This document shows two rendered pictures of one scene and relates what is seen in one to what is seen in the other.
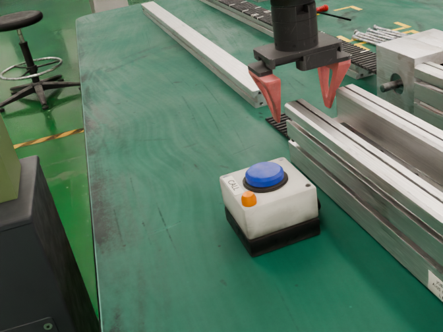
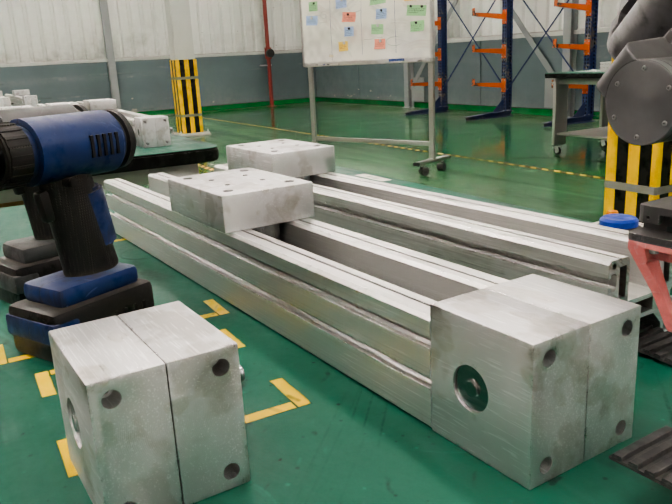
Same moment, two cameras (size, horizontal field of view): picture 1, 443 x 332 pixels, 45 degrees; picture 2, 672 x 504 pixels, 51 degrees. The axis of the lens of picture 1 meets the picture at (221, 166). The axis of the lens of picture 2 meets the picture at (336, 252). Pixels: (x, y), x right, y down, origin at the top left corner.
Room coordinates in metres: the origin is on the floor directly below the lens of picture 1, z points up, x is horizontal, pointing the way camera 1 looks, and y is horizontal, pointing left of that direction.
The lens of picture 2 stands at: (1.08, -0.57, 1.04)
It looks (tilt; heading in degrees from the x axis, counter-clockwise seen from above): 16 degrees down; 162
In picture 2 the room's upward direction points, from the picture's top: 3 degrees counter-clockwise
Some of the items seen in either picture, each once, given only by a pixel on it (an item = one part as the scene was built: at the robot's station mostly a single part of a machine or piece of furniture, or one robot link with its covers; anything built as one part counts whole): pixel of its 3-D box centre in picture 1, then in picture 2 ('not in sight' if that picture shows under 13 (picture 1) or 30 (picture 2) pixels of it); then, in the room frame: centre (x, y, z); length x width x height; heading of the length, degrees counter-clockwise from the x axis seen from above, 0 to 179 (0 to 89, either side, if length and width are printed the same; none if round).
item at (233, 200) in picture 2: not in sight; (239, 208); (0.28, -0.42, 0.87); 0.16 x 0.11 x 0.07; 14
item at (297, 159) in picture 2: not in sight; (279, 166); (-0.01, -0.30, 0.87); 0.16 x 0.11 x 0.07; 14
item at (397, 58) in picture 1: (416, 76); (543, 365); (0.71, -0.30, 0.83); 0.12 x 0.09 x 0.10; 104
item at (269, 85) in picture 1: (283, 87); not in sight; (0.67, -0.10, 0.86); 0.07 x 0.07 x 0.09; 13
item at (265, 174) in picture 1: (264, 177); (618, 225); (0.48, -0.04, 0.84); 0.04 x 0.04 x 0.02
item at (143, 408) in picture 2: not in sight; (166, 399); (0.65, -0.55, 0.83); 0.11 x 0.10 x 0.10; 103
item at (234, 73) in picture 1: (188, 37); not in sight; (1.29, 0.02, 0.79); 0.96 x 0.04 x 0.03; 14
